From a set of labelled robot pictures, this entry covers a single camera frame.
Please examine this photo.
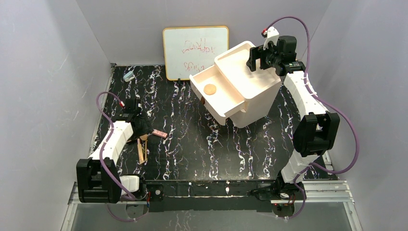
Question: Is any teardrop orange makeup sponge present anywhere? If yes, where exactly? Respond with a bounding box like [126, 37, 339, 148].
[140, 134, 148, 141]

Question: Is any pink lipstick box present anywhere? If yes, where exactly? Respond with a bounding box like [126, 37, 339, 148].
[152, 129, 168, 139]

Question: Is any white drawer organizer box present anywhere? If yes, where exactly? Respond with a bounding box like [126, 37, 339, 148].
[214, 41, 281, 128]

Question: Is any white top drawer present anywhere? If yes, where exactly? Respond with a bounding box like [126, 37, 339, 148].
[189, 65, 245, 126]

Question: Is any round orange makeup sponge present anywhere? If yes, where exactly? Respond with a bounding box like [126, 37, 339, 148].
[203, 84, 217, 95]

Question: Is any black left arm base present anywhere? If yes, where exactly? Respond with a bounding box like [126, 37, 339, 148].
[120, 176, 164, 203]

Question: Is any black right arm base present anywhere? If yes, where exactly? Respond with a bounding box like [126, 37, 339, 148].
[246, 179, 305, 204]

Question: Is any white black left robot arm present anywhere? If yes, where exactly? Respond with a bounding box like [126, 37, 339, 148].
[76, 99, 153, 204]

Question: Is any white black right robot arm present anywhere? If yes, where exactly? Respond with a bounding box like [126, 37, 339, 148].
[246, 35, 340, 194]

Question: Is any light blue small stapler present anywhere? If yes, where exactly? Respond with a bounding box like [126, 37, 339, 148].
[123, 71, 135, 82]

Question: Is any yellow framed whiteboard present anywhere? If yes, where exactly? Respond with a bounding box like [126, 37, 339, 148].
[163, 26, 229, 81]

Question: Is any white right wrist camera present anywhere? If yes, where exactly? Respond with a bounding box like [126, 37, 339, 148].
[261, 26, 279, 50]

